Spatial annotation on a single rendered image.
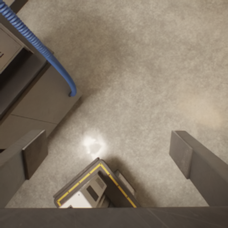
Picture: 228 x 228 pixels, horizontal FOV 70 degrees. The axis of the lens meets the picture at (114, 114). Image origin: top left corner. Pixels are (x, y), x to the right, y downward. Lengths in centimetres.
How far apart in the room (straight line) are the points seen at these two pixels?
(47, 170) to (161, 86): 125
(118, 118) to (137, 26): 90
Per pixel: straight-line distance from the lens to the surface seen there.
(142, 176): 146
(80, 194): 80
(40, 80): 94
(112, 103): 147
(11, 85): 93
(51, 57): 81
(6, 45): 83
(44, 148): 17
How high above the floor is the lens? 143
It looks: 79 degrees down
